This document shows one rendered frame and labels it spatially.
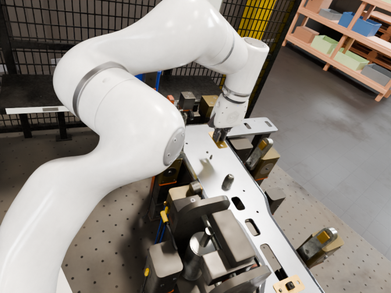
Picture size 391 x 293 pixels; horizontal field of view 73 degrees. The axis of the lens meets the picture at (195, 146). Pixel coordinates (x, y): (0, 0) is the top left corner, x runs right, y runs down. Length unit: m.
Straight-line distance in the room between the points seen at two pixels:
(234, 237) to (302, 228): 0.82
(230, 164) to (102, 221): 0.53
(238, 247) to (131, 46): 0.40
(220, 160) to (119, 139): 0.67
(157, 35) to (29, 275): 0.37
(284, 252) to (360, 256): 0.66
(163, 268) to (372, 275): 1.02
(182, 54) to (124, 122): 0.13
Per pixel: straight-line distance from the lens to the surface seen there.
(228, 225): 0.57
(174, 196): 0.73
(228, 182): 0.87
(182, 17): 0.39
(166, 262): 0.62
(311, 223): 1.40
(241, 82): 0.75
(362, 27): 5.58
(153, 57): 0.40
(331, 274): 1.31
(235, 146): 1.09
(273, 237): 0.85
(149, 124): 0.33
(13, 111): 1.08
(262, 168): 1.03
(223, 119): 0.81
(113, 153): 0.34
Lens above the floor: 1.64
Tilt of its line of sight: 40 degrees down
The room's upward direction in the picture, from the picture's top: 17 degrees clockwise
